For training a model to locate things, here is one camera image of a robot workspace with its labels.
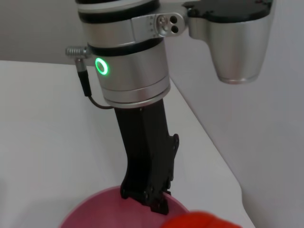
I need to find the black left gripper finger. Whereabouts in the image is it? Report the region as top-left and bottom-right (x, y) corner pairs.
(162, 182), (173, 196)
(132, 190), (171, 216)

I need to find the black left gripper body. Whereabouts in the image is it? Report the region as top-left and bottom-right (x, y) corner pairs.
(114, 99), (181, 199)

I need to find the orange toy fruit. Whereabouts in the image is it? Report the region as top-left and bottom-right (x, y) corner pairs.
(161, 209), (243, 228)

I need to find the pink plastic bowl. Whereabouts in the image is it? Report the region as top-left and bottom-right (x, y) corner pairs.
(57, 186), (190, 228)

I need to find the left arm connector cable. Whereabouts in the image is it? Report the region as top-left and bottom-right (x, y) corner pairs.
(65, 46), (115, 110)

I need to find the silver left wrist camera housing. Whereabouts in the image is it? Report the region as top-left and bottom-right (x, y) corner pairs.
(182, 0), (273, 86)

